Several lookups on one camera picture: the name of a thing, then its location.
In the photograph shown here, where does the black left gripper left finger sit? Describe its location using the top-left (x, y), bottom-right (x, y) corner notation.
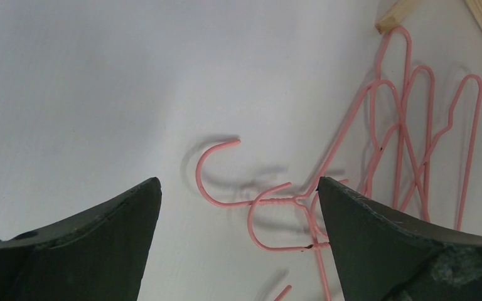
top-left (0, 177), bottom-right (162, 300)

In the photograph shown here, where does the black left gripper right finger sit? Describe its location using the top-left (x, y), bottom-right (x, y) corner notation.
top-left (318, 177), bottom-right (482, 300)

